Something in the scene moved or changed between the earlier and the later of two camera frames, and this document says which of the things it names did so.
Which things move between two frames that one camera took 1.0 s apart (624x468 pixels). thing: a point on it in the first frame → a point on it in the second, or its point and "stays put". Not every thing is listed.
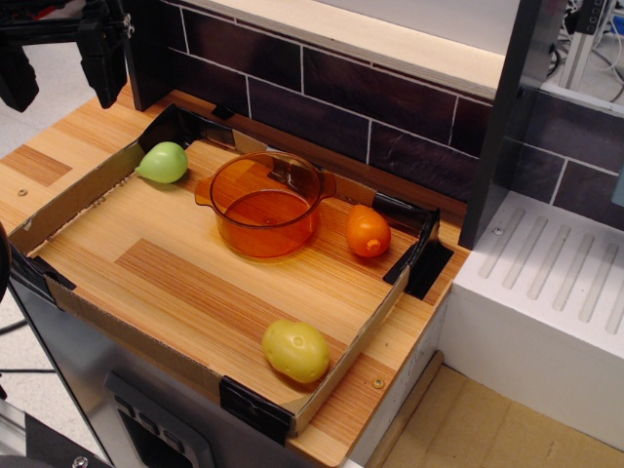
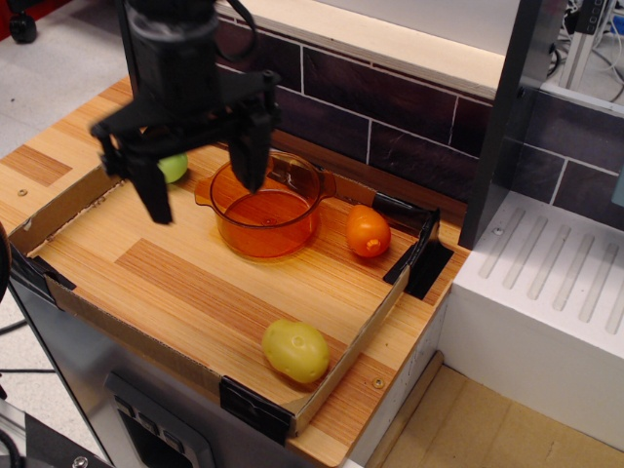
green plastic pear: (166, 162) stays put
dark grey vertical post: (535, 32) stays put
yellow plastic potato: (296, 350) stays put
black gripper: (101, 32) → (183, 100)
